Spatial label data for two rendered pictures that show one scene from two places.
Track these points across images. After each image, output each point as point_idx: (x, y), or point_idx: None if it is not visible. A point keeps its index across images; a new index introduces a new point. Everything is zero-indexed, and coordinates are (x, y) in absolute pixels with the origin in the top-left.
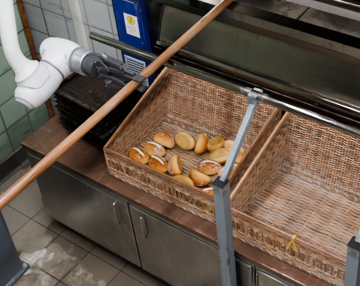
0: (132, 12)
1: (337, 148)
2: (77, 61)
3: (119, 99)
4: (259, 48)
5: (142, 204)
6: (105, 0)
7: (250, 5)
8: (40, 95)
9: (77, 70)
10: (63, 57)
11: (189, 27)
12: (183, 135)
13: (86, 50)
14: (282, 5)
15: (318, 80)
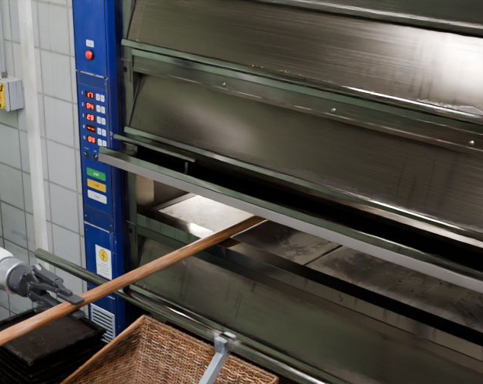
0: (105, 244)
1: None
2: (3, 272)
3: (41, 320)
4: (255, 301)
5: None
6: (78, 229)
7: (249, 244)
8: None
9: (1, 284)
10: None
11: (173, 269)
12: None
13: (18, 260)
14: (289, 249)
15: (324, 350)
